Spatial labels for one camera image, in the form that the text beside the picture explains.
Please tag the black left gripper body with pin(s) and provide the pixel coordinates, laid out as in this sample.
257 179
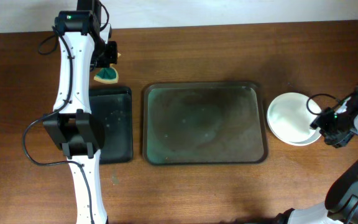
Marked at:
106 55

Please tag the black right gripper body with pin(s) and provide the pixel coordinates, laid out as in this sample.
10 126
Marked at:
335 128

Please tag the green yellow sponge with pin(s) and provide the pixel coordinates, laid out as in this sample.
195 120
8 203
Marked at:
108 75

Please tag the white plate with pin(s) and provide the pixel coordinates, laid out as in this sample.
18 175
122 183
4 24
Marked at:
289 117

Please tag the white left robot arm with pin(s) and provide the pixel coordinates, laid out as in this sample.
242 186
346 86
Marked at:
84 44

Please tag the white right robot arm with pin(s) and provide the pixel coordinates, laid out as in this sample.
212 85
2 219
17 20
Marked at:
341 203

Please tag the small black tray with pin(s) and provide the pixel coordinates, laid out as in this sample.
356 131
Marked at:
113 107

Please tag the large dark serving tray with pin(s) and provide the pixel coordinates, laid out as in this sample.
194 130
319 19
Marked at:
204 123

